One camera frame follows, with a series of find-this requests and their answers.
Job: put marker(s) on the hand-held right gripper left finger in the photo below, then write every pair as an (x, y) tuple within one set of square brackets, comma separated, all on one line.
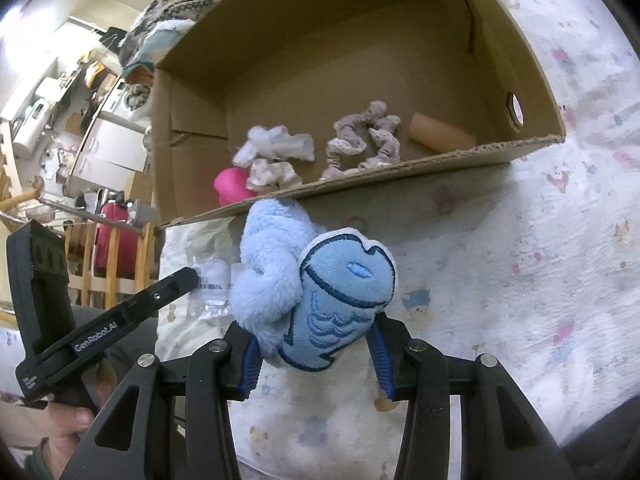
[(247, 365)]

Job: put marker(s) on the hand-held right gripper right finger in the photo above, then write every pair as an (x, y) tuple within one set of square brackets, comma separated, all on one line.
[(382, 360)]

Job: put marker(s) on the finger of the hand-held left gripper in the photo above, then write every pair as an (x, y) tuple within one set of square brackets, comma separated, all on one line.
[(165, 290)]

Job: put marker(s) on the blue fish plush toy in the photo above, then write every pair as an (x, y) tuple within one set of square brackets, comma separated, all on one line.
[(335, 300)]

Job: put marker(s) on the pink ball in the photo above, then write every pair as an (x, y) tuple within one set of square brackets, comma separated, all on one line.
[(231, 187)]

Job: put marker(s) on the small beige lace scrunchie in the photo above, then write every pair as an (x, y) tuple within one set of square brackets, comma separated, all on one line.
[(272, 176)]

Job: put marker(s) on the white fluffy cloth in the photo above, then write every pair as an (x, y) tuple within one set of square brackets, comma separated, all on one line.
[(275, 145)]

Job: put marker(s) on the orange cardboard tube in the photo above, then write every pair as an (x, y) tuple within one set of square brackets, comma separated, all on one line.
[(440, 132)]

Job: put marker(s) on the brown cardboard box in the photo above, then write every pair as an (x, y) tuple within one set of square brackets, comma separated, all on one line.
[(325, 60)]

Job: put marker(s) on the person's left hand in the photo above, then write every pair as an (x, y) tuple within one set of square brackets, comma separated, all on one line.
[(55, 430)]

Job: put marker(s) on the clear plastic bag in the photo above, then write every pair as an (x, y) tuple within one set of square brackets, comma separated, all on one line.
[(212, 290)]

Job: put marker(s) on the wooden rack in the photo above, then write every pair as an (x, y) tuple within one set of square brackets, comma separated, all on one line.
[(85, 265)]

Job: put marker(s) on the pink suitcase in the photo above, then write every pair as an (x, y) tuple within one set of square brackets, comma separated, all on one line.
[(117, 240)]

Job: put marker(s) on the white cabinet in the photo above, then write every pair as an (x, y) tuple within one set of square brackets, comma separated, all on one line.
[(110, 147)]

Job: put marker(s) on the white kitchen appliance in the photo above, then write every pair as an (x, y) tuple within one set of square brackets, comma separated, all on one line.
[(30, 130)]

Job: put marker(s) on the white washing machine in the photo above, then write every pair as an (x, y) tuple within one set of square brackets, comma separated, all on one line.
[(132, 95)]

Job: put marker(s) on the teal pillow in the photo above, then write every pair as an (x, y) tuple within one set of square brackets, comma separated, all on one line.
[(157, 42)]

